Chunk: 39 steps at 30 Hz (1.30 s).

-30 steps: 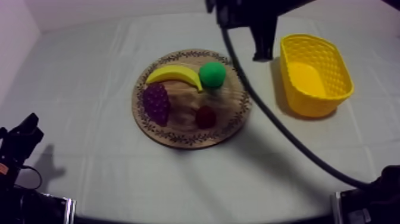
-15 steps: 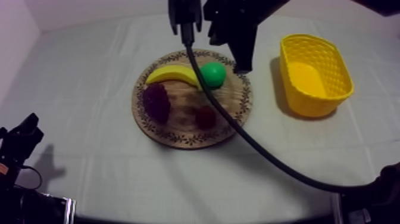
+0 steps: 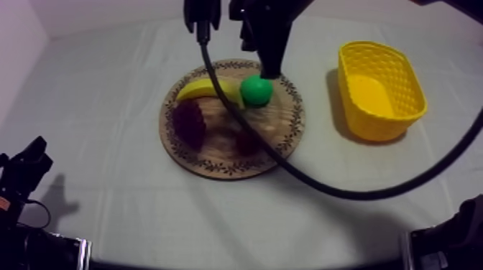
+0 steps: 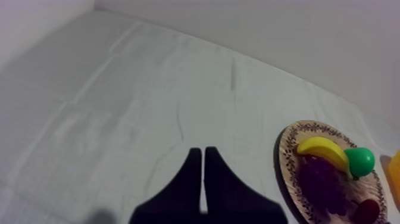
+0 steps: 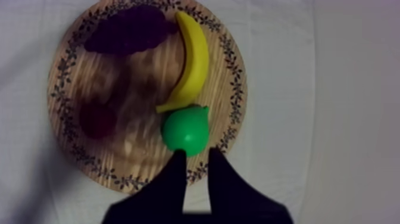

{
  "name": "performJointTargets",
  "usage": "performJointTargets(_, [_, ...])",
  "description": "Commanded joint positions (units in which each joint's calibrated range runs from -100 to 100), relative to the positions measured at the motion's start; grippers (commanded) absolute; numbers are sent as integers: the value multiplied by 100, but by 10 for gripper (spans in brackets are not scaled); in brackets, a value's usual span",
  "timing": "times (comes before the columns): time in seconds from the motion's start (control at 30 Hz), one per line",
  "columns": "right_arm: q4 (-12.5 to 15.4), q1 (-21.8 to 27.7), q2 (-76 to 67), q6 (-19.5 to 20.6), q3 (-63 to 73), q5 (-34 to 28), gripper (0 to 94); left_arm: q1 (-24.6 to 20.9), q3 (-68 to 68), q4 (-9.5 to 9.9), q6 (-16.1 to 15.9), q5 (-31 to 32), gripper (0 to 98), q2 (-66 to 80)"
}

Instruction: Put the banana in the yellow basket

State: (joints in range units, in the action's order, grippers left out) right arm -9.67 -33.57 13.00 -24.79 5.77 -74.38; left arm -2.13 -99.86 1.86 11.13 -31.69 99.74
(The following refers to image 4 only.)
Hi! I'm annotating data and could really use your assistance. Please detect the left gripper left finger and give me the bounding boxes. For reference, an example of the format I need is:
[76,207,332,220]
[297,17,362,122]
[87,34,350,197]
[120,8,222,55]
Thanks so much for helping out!
[129,147,204,224]

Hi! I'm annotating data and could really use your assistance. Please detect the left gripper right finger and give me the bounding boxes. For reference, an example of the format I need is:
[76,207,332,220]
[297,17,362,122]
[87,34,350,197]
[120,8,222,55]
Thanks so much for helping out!
[203,146,289,224]

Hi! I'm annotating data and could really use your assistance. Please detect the yellow toy banana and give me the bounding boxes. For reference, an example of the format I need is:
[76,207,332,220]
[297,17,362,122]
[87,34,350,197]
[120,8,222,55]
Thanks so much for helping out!
[296,136,354,180]

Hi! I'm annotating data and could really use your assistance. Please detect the round wooden board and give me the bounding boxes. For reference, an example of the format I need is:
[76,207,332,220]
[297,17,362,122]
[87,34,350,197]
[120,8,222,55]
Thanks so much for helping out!
[277,120,389,224]

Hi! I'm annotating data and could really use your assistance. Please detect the purple toy grapes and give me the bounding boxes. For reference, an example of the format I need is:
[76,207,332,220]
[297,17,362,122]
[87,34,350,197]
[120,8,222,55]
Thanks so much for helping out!
[299,155,351,217]

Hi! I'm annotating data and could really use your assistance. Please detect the green toy pear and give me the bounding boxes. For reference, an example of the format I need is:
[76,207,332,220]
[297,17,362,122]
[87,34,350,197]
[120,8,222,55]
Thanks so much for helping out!
[343,147,376,181]

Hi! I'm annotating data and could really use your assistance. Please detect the small red fruit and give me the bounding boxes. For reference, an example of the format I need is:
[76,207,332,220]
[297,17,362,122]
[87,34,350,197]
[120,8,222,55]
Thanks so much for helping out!
[352,198,381,224]

